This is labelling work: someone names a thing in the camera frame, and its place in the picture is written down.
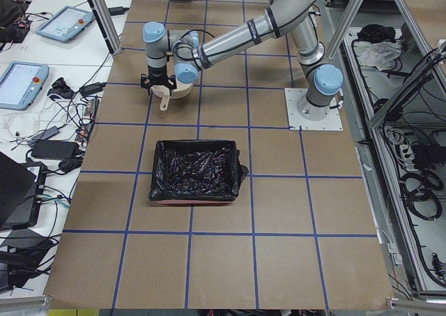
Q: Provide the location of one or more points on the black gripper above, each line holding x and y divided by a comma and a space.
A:
157, 79

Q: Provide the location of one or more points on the beige dustpan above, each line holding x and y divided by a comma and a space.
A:
181, 91

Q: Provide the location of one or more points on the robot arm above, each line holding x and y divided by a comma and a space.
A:
177, 56

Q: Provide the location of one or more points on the bin with black bag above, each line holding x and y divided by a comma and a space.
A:
196, 172

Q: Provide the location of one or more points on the upper teach pendant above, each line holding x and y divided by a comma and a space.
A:
66, 24

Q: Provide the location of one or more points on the teach pendant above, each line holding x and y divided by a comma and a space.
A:
21, 82
66, 24

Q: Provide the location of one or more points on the lower teach pendant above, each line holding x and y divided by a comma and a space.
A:
21, 82

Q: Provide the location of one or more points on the black power adapter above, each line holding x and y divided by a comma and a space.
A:
55, 150

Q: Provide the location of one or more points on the black laptop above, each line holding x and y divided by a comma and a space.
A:
21, 187

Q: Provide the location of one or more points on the white crumpled cloth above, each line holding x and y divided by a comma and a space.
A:
380, 55

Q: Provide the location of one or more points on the aluminium frame post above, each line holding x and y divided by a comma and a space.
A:
102, 16

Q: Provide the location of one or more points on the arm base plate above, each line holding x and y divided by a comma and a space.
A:
306, 117

